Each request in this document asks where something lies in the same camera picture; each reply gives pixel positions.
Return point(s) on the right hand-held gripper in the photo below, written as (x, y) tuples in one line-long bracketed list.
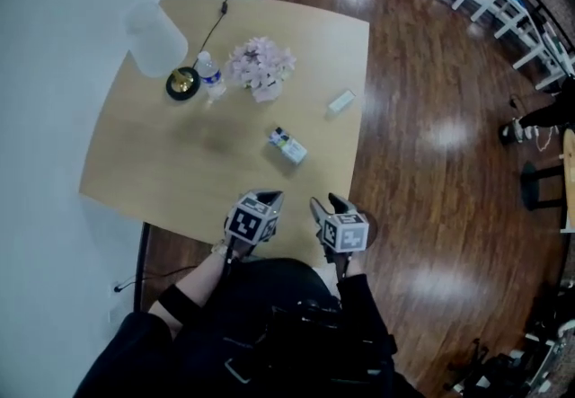
[(346, 234)]

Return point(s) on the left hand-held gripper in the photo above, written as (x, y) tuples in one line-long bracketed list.
[(245, 223)]

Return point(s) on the black round trash bin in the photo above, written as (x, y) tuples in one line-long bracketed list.
[(373, 230)]

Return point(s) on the small white blue box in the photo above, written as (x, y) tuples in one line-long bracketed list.
[(292, 149)]

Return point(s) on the small white plastic block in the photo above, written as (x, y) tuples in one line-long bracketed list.
[(341, 101)]

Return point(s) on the person's left forearm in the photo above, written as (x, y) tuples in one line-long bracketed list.
[(202, 279)]

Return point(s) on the person's right forearm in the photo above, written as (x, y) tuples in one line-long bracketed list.
[(359, 297)]

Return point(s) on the black chest-mounted device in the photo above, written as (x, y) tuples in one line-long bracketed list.
[(305, 314)]

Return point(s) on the clear plastic water bottle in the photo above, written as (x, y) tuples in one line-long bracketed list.
[(211, 77)]

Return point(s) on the pink flowers in white pot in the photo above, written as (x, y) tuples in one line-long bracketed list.
[(260, 59)]

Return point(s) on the black metal table leg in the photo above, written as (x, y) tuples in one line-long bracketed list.
[(140, 270)]

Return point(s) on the person's black jacket torso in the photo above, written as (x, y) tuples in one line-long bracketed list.
[(269, 365)]

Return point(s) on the white shade table lamp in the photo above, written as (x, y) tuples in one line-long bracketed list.
[(155, 41)]

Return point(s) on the black equipment pile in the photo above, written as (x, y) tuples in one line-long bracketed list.
[(503, 369)]

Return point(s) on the round wooden pedestal table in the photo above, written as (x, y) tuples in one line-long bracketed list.
[(536, 194)]

